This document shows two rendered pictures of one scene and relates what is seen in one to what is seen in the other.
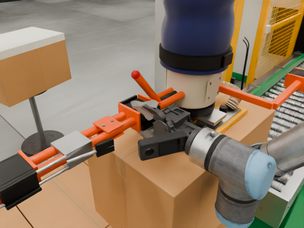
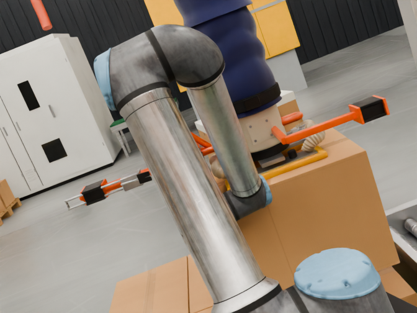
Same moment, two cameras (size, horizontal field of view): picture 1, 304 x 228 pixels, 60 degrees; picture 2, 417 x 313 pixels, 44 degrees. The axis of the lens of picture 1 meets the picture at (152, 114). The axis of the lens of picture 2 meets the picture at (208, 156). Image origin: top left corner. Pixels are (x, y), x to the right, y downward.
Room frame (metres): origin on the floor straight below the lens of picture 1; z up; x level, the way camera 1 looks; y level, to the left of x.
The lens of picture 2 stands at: (-0.47, -1.31, 1.58)
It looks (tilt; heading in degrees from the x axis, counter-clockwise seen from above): 13 degrees down; 49
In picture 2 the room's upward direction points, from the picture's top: 22 degrees counter-clockwise
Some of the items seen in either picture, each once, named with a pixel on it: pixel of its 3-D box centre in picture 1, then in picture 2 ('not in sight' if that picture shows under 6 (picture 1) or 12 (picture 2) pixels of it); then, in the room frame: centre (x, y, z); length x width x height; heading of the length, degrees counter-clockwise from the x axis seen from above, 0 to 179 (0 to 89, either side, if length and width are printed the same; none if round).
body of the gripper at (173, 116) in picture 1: (179, 131); not in sight; (0.53, -0.07, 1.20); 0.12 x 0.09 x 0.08; 47
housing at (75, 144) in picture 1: (72, 149); (132, 179); (0.47, 0.18, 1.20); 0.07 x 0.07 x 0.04; 47
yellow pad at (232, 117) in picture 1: (211, 121); (273, 164); (0.75, -0.20, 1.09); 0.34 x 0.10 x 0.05; 137
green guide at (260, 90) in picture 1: (278, 71); not in sight; (2.36, -1.22, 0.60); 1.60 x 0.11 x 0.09; 137
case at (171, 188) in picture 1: (182, 162); (283, 218); (0.79, -0.12, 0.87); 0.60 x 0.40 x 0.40; 136
